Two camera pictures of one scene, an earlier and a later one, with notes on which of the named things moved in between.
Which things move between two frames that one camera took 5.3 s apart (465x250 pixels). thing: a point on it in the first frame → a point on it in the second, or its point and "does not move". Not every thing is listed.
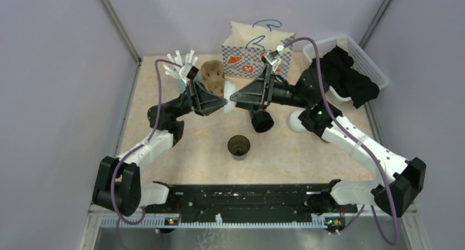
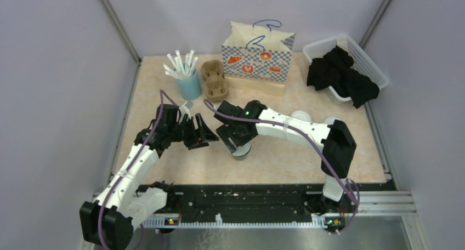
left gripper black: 201,101 → 205,134
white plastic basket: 361,61 does not move
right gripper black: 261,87 → 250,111
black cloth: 339,75 does not move
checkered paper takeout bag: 245,45 does not move
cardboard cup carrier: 213,73 does not move
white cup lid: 230,87 → 243,150
